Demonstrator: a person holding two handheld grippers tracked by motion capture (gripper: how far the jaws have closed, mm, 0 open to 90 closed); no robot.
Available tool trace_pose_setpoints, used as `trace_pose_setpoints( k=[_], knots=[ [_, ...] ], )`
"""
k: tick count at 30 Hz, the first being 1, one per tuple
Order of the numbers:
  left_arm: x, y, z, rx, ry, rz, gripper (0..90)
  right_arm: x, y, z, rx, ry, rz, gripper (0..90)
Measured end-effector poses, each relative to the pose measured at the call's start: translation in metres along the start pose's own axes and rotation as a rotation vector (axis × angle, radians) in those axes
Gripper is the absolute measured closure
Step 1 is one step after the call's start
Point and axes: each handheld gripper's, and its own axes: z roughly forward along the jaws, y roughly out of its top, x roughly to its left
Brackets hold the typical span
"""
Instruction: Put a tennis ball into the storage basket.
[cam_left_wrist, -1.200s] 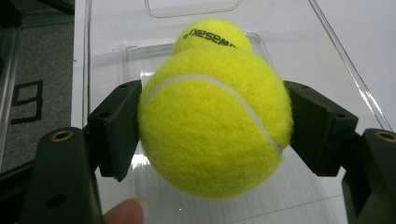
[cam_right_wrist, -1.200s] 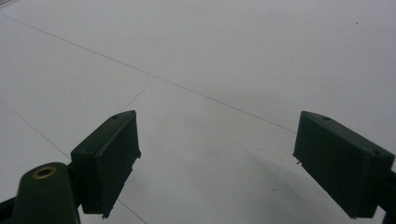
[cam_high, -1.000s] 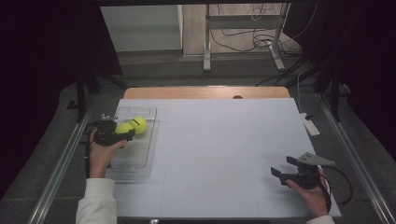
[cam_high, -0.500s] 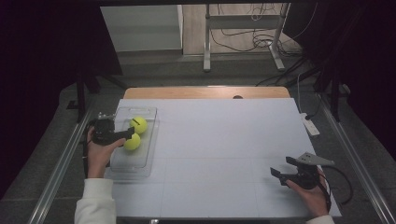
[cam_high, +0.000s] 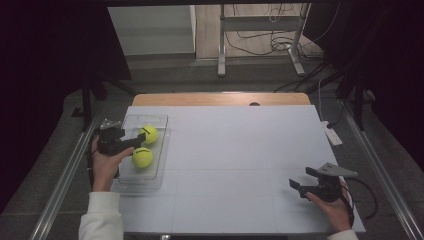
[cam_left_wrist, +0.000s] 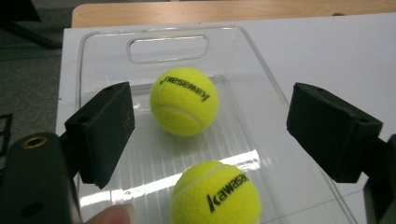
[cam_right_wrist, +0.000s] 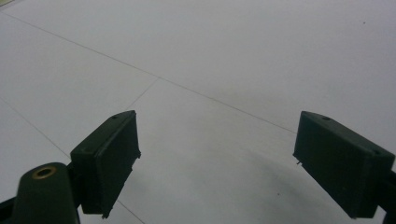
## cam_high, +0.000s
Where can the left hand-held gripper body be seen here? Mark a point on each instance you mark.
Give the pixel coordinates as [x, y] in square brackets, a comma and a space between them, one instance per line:
[111, 141]

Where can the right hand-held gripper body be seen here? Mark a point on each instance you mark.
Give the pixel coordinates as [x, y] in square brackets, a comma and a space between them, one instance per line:
[330, 186]

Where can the yellow tennis ball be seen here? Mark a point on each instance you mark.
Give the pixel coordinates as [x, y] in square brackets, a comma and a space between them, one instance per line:
[142, 158]
[151, 137]

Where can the clear plastic container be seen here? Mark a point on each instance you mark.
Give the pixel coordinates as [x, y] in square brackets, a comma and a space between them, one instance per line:
[158, 156]

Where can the person's right hand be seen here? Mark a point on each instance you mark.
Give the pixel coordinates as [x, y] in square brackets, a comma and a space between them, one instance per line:
[335, 215]

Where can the person's left hand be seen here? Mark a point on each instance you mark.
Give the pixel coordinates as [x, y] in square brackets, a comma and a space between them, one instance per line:
[105, 170]

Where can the white power strip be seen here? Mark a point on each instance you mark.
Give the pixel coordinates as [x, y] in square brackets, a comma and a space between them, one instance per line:
[332, 134]

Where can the black metal stand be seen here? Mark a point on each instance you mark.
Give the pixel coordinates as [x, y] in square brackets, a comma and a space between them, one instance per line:
[86, 103]
[359, 106]

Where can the dark table grommet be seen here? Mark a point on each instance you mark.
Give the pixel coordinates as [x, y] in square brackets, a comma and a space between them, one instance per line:
[254, 104]

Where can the white cabinet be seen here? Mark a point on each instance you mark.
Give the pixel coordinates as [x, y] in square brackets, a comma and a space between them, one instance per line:
[151, 30]

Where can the dark curtain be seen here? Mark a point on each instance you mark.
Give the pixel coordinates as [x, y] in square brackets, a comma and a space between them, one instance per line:
[393, 66]
[43, 66]

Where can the metal floor rail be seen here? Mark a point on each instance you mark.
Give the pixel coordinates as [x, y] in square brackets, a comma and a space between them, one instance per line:
[383, 176]
[63, 176]

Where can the grey metal desk frame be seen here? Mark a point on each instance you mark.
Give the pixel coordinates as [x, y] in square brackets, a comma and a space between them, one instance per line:
[260, 24]

